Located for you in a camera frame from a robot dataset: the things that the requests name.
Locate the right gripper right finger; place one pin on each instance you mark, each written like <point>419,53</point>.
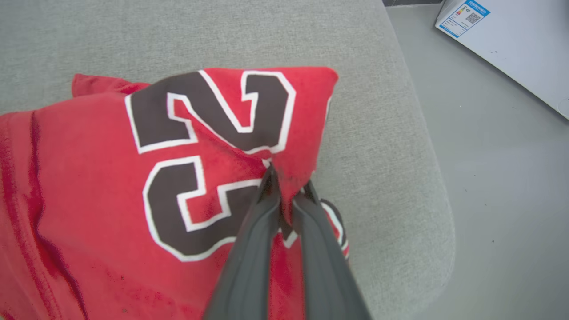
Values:
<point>324,266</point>

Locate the white appliance box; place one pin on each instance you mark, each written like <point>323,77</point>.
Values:
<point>529,49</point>

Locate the red white basketball jersey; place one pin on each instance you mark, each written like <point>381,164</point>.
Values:
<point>89,178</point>

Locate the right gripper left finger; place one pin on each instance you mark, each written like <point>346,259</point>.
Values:
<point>249,266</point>

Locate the blue white label sticker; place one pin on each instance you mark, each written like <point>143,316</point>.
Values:
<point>464,18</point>

